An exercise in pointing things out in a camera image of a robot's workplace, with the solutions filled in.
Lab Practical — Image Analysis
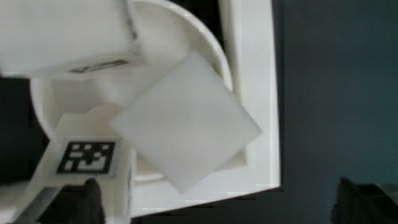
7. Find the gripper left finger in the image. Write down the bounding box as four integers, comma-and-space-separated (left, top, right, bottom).
15, 179, 106, 224

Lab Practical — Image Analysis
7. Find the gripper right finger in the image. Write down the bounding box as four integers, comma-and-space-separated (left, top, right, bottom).
331, 178, 398, 224

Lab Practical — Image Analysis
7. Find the white stool leg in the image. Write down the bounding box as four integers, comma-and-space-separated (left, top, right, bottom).
111, 53, 262, 191
0, 0, 141, 79
13, 104, 136, 224

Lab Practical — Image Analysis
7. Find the white round stool seat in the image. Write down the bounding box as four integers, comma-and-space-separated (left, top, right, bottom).
31, 0, 234, 181

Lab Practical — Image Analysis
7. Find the white front fence bar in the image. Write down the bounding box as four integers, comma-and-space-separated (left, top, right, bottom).
130, 161, 282, 217

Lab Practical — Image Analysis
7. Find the white fence bar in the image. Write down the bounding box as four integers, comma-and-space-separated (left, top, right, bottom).
130, 161, 282, 217
219, 0, 282, 190

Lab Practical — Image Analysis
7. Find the white right fence bar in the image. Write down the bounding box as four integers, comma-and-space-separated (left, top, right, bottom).
219, 0, 282, 190

